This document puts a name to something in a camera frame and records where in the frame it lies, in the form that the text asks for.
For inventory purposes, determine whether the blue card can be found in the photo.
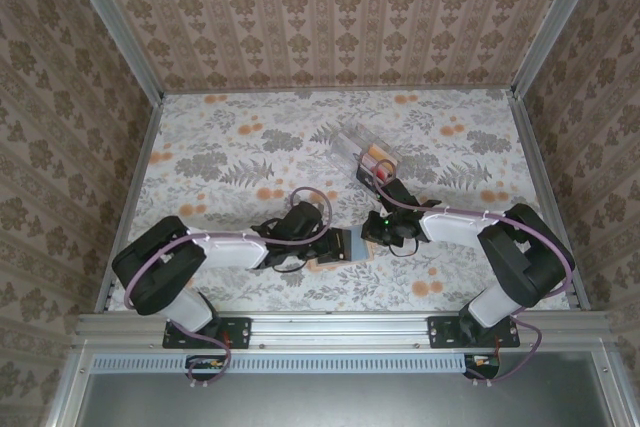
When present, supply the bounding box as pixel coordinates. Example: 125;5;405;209
348;225;370;262

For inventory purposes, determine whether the small wooden tray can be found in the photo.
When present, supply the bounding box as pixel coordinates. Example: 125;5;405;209
310;225;379;272

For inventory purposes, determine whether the clear plastic card box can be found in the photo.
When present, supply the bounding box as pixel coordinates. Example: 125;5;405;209
331;122;403;194

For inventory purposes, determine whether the orange tan card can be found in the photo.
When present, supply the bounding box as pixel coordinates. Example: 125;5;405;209
367;144;396;163

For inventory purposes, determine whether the grey metal sheet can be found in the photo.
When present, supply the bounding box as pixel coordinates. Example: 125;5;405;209
74;371;609;427

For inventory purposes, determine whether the black connector box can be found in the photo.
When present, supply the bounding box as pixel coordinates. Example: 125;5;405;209
185;354;227;381
463;354;502;381

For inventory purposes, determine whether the floral table cover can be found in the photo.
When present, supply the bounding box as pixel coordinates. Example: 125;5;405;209
107;88;576;313

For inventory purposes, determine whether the thin black left gripper cable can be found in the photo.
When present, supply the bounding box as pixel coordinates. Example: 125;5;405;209
269;254;307;274

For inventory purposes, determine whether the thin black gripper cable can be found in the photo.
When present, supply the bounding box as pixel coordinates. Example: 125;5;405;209
389;236;421;258
269;254;307;274

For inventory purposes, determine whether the thin black right gripper cable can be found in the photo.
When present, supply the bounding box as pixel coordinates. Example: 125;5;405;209
389;236;421;258

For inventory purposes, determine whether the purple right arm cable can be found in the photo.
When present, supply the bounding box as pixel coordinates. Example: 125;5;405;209
372;159;576;388

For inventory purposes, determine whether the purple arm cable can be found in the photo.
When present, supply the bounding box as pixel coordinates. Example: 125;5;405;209
372;159;576;388
122;186;335;391

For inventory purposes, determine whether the aluminium front rail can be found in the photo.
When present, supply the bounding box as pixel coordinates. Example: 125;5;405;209
74;310;614;351

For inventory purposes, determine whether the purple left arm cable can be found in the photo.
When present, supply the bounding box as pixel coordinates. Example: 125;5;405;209
122;186;335;391

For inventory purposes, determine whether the white slotted cable duct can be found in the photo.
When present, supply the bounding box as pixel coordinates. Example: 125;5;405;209
92;352;469;374

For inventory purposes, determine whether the aluminium corner post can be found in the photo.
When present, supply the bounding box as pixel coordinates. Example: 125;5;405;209
58;0;166;103
510;0;610;101

